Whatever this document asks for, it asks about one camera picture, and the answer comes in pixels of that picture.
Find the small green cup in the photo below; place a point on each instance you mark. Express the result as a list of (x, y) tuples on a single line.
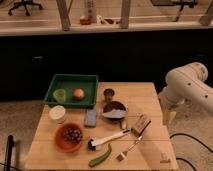
[(60, 95)]

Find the orange bowl with grapes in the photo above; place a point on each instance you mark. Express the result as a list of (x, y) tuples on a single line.
[(68, 138)]

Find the red object on shelf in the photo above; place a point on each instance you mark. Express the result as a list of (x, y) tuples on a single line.
[(84, 21)]

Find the silver metal fork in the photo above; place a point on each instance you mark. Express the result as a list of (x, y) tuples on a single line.
[(124, 153)]

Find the yellow banana piece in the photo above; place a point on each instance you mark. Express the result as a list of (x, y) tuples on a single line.
[(123, 124)]

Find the black office chair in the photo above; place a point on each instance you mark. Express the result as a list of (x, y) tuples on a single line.
[(25, 4)]

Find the orange peach fruit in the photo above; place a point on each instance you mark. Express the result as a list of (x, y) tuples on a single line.
[(78, 94)]

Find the black pole at left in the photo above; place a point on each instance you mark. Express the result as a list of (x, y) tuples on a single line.
[(8, 154)]

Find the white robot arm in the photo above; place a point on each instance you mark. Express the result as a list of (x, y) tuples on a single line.
[(186, 82)]

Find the green plastic tray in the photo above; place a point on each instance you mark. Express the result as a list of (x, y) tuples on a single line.
[(69, 82)]

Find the brown wooden block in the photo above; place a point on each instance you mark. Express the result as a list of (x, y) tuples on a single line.
[(140, 125)]

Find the white handled black brush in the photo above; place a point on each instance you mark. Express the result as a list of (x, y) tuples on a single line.
[(94, 143)]

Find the small dark metal cup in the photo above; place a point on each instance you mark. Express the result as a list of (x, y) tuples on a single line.
[(108, 94)]

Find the green pea pod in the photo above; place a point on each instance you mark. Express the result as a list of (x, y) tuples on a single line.
[(98, 160)]

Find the blue grey sponge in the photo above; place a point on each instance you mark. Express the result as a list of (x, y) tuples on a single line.
[(90, 118)]

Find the white paper cup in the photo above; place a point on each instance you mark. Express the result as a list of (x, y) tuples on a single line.
[(57, 114)]

